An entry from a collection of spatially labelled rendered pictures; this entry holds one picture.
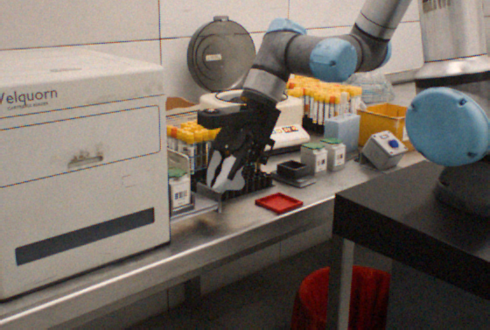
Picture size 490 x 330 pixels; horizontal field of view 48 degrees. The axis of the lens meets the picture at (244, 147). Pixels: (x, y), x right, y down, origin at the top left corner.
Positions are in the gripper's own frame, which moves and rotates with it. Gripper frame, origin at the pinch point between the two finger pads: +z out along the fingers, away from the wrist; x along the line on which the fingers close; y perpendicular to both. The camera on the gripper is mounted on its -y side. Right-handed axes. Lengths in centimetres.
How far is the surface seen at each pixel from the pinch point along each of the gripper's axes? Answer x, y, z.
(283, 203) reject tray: -4.7, 15.0, -3.4
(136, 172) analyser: -4.5, -20.1, 1.0
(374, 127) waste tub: 6, 50, -31
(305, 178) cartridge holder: 0.3, 24.6, -10.3
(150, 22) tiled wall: 60, 10, -35
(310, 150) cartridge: 3.4, 26.2, -16.7
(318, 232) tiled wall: 59, 121, 2
